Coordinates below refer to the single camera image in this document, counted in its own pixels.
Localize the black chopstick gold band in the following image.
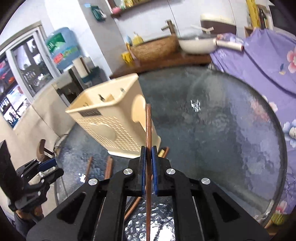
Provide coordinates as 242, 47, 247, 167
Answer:
158, 149, 165, 158

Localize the wooden chair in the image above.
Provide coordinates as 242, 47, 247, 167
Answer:
36, 139, 54, 162

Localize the white water dispenser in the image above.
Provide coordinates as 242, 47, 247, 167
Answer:
53, 57, 109, 106

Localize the cream plastic utensil holder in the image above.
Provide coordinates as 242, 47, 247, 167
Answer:
65, 72, 162, 159

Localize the round glass table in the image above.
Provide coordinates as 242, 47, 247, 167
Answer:
55, 66, 287, 240

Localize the sliding glass window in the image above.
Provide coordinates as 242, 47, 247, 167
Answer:
1, 22, 60, 128

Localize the paper cup roll holder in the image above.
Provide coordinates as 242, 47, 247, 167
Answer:
72, 56, 91, 78

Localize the blue water jug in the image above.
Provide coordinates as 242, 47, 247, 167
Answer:
45, 27, 81, 71

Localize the yellow mug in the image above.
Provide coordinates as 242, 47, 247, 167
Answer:
121, 51, 133, 63

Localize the yellow soap bottle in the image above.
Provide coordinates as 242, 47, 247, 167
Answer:
132, 32, 144, 47

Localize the woven basket sink bowl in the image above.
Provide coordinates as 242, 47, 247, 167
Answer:
130, 34, 179, 62

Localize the white frying pan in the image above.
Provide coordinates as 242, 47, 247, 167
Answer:
178, 36, 244, 55

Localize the purple floral cloth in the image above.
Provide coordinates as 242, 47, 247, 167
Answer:
210, 29, 295, 214

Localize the bronze faucet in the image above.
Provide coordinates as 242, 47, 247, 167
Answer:
161, 20, 176, 35

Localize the brown rice cooker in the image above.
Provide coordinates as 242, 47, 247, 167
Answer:
200, 15, 237, 35

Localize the yellow wrapped roll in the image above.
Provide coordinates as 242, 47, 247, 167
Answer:
246, 0, 260, 28

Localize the dark wooden wall shelf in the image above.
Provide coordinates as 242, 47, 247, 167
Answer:
107, 0, 152, 18

